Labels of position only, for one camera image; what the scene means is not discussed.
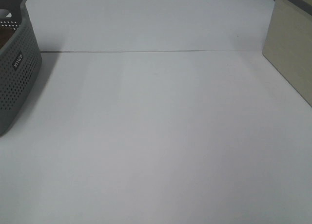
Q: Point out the brown towel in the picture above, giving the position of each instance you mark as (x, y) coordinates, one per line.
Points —
(5, 35)

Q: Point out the grey perforated plastic basket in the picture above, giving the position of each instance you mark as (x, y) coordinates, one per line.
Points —
(20, 62)

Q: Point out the beige storage box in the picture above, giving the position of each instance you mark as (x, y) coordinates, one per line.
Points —
(288, 44)

